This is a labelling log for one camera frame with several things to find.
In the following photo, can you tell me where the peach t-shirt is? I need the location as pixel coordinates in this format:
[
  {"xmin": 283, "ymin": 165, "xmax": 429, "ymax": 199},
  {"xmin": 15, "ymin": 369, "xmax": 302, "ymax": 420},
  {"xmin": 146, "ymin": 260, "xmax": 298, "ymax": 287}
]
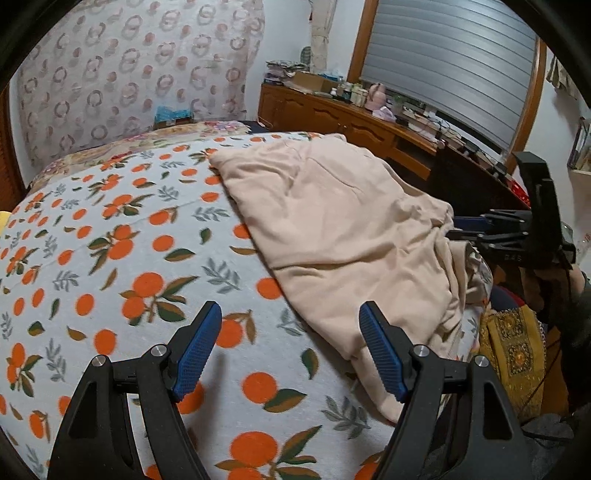
[{"xmin": 211, "ymin": 134, "xmax": 492, "ymax": 421}]

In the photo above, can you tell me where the yellow patterned cloth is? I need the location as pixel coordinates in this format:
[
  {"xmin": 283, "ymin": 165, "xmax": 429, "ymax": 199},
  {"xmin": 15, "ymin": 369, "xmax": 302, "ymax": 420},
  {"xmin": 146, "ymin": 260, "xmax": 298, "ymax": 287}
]
[{"xmin": 479, "ymin": 306, "xmax": 546, "ymax": 423}]

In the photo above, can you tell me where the orange fruit print blanket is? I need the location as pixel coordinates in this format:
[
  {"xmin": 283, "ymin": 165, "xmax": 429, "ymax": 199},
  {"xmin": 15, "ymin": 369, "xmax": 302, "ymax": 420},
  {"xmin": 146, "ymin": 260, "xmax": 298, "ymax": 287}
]
[{"xmin": 1, "ymin": 132, "xmax": 396, "ymax": 479}]

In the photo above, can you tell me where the pink figurine on cabinet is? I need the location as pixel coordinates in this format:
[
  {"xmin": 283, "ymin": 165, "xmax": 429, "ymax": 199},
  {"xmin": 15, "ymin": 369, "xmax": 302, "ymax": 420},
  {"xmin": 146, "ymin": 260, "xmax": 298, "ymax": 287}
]
[{"xmin": 365, "ymin": 83, "xmax": 387, "ymax": 112}]

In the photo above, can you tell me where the grey window blind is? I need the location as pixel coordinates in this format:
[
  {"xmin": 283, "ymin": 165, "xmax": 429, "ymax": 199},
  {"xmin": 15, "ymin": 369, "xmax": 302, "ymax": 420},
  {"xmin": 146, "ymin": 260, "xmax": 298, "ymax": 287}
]
[{"xmin": 361, "ymin": 0, "xmax": 536, "ymax": 149}]

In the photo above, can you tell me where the cardboard box on cabinet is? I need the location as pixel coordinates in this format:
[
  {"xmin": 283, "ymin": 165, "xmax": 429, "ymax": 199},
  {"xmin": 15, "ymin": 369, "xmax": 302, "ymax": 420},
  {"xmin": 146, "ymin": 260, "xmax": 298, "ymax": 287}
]
[{"xmin": 283, "ymin": 71, "xmax": 338, "ymax": 94}]

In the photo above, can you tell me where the wooden sideboard cabinet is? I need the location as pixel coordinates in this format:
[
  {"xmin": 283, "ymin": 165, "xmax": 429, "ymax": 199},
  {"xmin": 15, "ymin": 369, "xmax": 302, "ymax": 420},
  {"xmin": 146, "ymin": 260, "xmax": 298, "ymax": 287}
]
[{"xmin": 257, "ymin": 84, "xmax": 437, "ymax": 180}]

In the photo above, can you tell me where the yellow Pikachu plush toy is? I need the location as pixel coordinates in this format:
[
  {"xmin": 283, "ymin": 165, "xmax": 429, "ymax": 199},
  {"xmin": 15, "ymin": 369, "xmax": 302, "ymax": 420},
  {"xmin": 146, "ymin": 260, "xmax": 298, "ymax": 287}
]
[{"xmin": 0, "ymin": 211, "xmax": 11, "ymax": 229}]

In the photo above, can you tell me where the floral quilt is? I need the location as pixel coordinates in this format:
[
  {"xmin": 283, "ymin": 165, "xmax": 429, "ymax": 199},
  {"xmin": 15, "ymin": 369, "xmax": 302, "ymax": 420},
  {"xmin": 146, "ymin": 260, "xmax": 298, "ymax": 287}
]
[{"xmin": 29, "ymin": 120, "xmax": 252, "ymax": 194}]

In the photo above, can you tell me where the cream window curtain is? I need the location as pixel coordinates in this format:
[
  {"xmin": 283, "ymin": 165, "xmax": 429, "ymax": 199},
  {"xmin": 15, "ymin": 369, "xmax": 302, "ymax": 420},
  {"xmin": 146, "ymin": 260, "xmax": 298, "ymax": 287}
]
[{"xmin": 311, "ymin": 0, "xmax": 338, "ymax": 73}]

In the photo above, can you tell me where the blue item at bedhead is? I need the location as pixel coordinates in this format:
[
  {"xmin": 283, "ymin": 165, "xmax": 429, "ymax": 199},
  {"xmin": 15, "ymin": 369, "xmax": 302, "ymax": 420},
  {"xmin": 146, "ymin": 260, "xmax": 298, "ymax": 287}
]
[{"xmin": 153, "ymin": 106, "xmax": 193, "ymax": 130}]

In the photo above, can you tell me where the patterned lace wall curtain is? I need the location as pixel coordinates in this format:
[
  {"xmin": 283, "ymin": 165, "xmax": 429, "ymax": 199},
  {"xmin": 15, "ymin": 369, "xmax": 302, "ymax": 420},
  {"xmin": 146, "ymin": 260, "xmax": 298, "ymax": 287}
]
[{"xmin": 17, "ymin": 1, "xmax": 266, "ymax": 174}]

